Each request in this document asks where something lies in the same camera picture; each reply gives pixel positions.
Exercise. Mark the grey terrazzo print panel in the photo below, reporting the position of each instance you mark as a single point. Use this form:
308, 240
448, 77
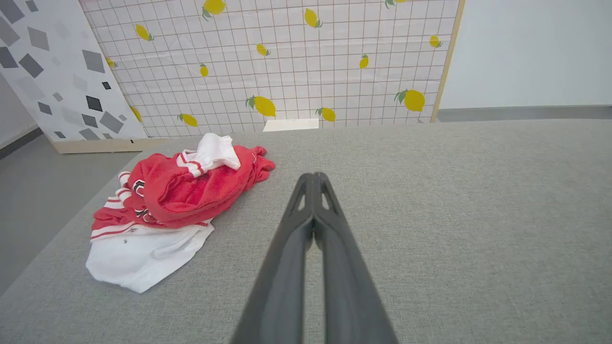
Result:
57, 71

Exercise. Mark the red and white Bulls jersey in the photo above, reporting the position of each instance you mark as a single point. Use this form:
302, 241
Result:
191, 196

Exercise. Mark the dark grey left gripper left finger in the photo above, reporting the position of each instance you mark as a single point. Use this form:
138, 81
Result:
282, 282

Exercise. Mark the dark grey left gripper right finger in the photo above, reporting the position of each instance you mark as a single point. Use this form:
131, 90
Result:
349, 286

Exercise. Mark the grey fabric sofa surface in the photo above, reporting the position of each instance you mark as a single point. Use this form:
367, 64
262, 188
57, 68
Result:
478, 215

